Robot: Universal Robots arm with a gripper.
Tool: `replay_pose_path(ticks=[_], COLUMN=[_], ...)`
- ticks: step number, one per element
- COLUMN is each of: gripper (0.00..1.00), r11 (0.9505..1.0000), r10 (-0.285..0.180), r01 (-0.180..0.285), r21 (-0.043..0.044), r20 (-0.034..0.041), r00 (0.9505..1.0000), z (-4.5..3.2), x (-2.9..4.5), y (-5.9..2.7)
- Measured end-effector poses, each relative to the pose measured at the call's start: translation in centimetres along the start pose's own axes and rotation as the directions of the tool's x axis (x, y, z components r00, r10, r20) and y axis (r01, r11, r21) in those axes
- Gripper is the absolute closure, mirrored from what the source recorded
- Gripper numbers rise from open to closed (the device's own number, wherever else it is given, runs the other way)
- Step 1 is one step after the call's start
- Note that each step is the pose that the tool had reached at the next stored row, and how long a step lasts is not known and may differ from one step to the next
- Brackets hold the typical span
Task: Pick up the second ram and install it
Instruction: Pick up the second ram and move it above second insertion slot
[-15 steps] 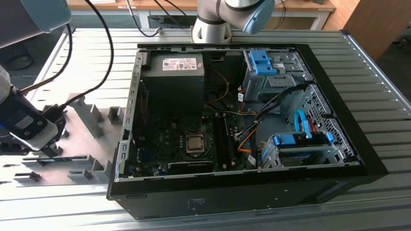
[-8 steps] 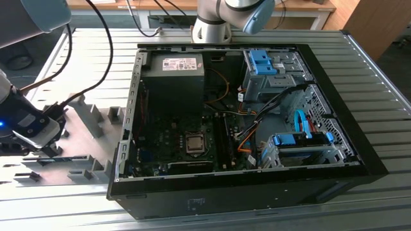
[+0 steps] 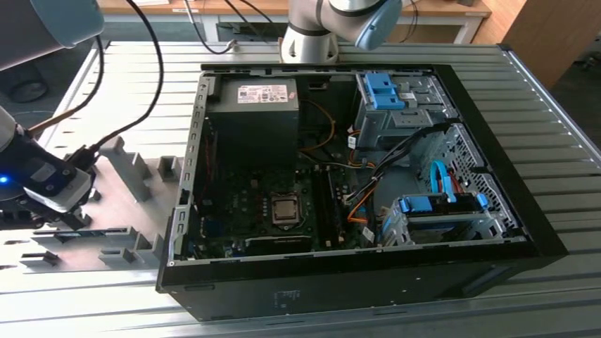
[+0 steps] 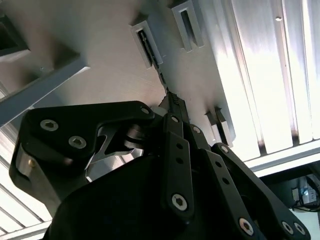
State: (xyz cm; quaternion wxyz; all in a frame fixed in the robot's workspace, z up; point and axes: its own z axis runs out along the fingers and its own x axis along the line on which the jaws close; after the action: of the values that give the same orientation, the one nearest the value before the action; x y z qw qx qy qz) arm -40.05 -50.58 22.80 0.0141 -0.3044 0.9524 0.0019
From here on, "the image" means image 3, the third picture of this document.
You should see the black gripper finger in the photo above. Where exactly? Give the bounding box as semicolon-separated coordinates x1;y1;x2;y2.
55;210;94;232

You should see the RAM stick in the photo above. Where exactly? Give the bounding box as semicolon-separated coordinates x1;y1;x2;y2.
35;228;131;238

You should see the grey parts rack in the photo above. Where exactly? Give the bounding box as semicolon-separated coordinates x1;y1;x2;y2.
18;135;187;274

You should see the black wheeled bin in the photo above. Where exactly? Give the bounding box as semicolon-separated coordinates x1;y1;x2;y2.
0;66;50;104

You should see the green motherboard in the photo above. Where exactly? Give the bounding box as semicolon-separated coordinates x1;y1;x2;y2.
187;165;378;260

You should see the CPU socket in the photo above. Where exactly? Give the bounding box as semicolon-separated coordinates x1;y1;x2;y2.
268;191;304;232

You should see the black graphics card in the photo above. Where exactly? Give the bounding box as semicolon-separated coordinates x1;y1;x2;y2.
244;234;314;256

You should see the silver CPU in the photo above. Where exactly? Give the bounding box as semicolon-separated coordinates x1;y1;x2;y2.
274;199;300;220

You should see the grey power supply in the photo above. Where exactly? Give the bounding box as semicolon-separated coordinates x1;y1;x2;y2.
207;77;302;159

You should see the black PC case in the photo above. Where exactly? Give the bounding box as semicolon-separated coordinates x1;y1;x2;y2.
155;63;570;322

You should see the wooden desk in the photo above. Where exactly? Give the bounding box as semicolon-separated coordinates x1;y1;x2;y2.
96;0;494;45

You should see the hard disk in blue carrier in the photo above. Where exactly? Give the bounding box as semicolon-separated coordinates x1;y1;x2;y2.
396;194;490;216

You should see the blue drive latch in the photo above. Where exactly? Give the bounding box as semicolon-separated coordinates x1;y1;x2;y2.
364;73;406;111

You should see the grey metal drive cage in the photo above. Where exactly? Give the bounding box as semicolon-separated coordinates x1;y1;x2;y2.
354;72;460;149

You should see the perforated metal disk bay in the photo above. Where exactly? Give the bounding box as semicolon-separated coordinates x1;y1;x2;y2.
380;123;528;247

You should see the wooden cabinet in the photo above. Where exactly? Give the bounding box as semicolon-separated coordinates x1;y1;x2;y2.
472;0;601;91

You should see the silver camera on black bracket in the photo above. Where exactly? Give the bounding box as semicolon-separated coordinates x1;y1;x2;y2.
23;160;94;214

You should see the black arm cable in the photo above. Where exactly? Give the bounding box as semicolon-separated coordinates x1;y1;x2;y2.
27;35;107;137
85;0;166;156

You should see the thin orange wire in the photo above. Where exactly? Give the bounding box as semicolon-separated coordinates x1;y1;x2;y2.
300;100;338;153

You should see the orange flat wire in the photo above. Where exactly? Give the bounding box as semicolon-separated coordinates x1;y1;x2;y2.
347;196;374;223

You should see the black wire bundle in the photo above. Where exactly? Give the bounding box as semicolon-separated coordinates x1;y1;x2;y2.
346;123;451;206

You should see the blue flat wire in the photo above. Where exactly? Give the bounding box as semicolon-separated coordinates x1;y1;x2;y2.
428;160;460;204

